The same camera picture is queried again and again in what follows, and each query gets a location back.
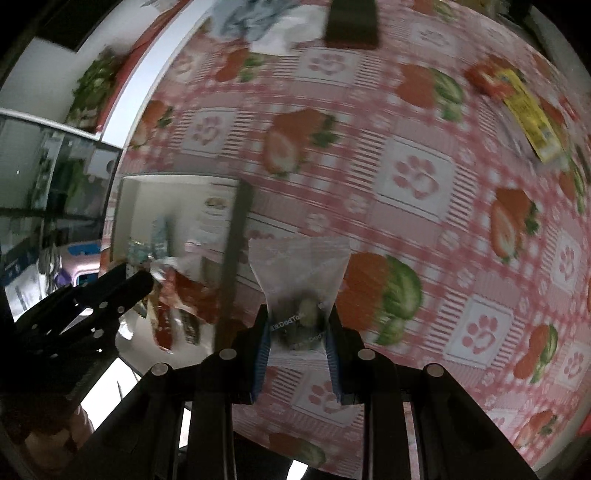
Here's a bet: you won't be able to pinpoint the smartphone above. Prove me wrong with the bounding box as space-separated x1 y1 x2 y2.
324 0 380 50

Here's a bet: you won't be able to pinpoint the red foil snack packets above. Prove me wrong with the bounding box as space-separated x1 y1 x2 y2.
148 266 221 352

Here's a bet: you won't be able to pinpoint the blue white crumpled cloth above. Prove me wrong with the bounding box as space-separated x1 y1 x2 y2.
211 0 329 57

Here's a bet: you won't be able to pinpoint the white storage box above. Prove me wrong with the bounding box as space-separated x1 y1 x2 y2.
109 174 253 373

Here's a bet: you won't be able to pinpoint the clear bag dark snack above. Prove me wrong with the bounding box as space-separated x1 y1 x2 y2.
249 236 351 370

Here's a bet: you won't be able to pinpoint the green leafy plant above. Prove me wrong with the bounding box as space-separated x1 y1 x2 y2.
65 47 123 132

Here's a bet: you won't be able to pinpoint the strawberry paw print tablecloth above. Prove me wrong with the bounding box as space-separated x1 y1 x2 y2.
118 1 590 469

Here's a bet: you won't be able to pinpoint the yellow snack packet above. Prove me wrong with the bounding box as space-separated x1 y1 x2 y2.
496 69 565 165

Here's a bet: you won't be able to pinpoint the orange red snack bar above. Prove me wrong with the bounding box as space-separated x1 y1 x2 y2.
464 55 517 100

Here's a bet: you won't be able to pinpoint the clear white snack bag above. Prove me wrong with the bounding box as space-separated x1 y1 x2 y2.
488 100 541 172

